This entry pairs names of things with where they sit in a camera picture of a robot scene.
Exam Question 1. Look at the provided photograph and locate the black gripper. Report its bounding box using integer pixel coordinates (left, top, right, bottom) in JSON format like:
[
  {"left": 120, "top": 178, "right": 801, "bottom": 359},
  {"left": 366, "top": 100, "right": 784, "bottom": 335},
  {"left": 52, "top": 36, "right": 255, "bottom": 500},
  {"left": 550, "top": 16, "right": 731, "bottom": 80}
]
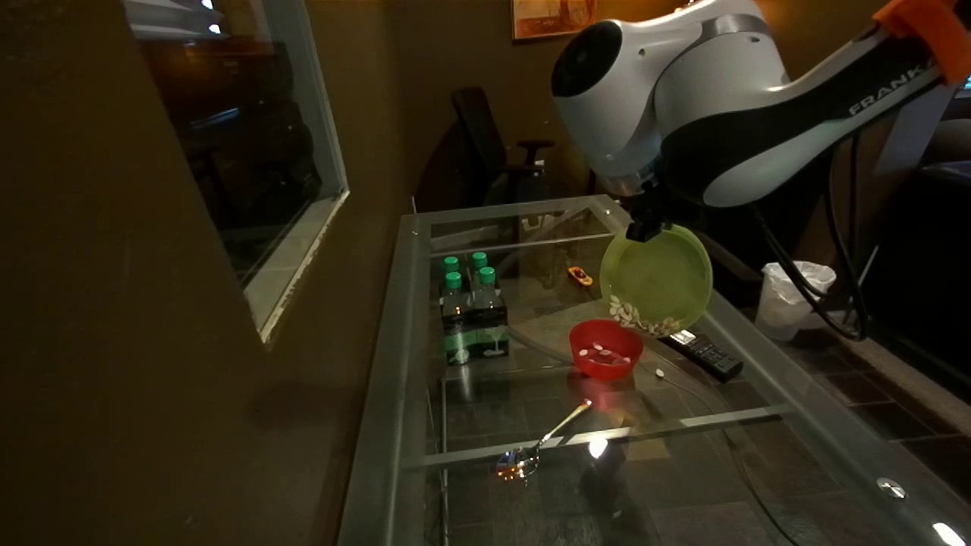
[{"left": 620, "top": 185, "right": 705, "bottom": 248}]

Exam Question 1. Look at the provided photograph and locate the yellow-green plastic plate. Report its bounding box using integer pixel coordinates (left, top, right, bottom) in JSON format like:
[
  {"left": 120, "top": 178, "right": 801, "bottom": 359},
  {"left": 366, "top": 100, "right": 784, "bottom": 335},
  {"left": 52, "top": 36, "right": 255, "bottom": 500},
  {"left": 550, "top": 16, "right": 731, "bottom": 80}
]
[{"left": 598, "top": 221, "right": 716, "bottom": 341}]

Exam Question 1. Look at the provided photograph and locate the black remote control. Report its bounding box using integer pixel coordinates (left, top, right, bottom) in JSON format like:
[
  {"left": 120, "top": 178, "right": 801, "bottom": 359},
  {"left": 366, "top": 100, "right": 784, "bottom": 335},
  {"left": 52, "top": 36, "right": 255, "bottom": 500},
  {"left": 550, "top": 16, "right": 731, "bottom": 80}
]
[{"left": 661, "top": 329, "right": 746, "bottom": 386}]

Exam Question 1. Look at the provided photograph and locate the black office chair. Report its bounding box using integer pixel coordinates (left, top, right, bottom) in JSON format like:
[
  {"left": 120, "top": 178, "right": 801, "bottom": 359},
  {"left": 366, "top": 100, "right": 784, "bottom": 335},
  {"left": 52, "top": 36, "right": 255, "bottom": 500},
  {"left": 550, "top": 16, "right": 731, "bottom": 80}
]
[{"left": 445, "top": 82, "right": 558, "bottom": 205}]

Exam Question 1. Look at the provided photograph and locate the pack of green-capped bottles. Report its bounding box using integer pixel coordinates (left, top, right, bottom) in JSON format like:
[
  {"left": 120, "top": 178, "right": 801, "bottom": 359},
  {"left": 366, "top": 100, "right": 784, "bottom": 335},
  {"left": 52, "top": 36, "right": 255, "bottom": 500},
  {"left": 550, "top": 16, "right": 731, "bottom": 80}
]
[{"left": 433, "top": 248, "right": 514, "bottom": 369}]

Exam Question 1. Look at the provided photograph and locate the thin white stick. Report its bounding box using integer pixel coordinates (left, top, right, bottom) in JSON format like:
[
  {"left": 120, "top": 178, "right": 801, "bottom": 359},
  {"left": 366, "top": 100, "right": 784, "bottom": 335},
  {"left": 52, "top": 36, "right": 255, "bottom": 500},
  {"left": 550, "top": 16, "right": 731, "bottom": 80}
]
[{"left": 530, "top": 398, "right": 598, "bottom": 455}]

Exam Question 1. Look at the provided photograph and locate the small colourful trinket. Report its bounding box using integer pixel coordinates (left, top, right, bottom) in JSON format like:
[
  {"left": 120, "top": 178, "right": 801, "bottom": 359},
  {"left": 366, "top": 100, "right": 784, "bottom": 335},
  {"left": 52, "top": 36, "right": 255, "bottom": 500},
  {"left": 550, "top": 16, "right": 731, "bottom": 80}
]
[{"left": 492, "top": 453, "right": 544, "bottom": 487}]

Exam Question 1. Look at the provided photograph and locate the white-framed window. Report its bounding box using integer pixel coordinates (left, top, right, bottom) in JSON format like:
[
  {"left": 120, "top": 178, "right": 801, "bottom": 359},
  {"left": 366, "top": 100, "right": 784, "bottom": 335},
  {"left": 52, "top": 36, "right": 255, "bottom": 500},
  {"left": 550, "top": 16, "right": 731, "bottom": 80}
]
[{"left": 120, "top": 0, "right": 352, "bottom": 349}]

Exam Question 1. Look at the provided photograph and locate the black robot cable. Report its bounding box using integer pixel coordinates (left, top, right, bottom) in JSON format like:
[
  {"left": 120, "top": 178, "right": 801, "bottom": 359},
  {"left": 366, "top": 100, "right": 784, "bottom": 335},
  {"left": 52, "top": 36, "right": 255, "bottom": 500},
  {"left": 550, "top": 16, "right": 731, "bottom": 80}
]
[{"left": 744, "top": 133, "right": 880, "bottom": 344}]

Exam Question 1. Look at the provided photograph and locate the framed wall picture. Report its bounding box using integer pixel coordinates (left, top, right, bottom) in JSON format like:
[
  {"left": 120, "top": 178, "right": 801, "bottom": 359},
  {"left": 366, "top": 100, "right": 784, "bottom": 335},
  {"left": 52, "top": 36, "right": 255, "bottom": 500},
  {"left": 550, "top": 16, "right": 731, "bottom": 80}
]
[{"left": 509, "top": 0, "right": 602, "bottom": 44}]

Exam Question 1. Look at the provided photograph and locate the glass table with metal frame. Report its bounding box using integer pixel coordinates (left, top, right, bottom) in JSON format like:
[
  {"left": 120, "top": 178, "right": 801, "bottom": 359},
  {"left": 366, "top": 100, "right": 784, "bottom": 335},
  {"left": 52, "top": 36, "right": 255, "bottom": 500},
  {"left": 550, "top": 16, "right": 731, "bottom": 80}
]
[{"left": 336, "top": 190, "right": 971, "bottom": 546}]

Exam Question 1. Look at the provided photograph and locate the orange strap on arm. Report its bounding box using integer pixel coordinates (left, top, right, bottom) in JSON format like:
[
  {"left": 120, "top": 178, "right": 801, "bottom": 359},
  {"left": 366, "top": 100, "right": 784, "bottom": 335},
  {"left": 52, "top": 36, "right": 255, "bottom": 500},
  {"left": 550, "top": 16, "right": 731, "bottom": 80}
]
[{"left": 872, "top": 0, "right": 971, "bottom": 86}]

